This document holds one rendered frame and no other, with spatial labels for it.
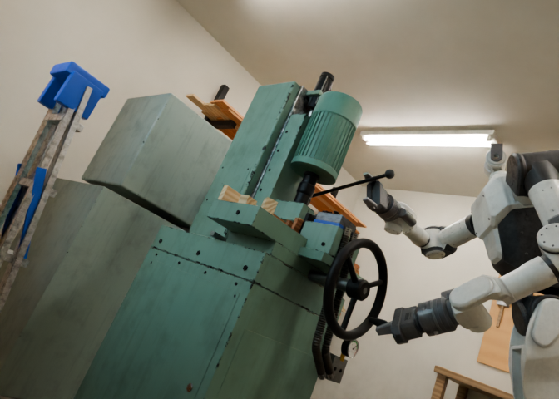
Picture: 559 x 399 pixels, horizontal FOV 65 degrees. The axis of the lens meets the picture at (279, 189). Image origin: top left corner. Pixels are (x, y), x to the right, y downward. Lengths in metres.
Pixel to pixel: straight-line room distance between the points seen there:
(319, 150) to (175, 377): 0.84
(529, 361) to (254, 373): 0.76
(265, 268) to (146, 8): 2.95
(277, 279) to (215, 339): 0.24
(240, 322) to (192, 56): 3.09
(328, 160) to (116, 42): 2.49
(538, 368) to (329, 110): 1.01
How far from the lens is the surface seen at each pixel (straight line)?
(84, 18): 3.63
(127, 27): 3.76
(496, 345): 4.61
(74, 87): 1.67
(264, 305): 1.27
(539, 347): 1.46
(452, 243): 1.91
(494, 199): 1.49
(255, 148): 1.69
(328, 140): 1.55
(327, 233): 1.31
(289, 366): 1.42
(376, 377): 4.96
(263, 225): 1.20
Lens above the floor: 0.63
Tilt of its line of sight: 16 degrees up
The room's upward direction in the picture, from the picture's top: 23 degrees clockwise
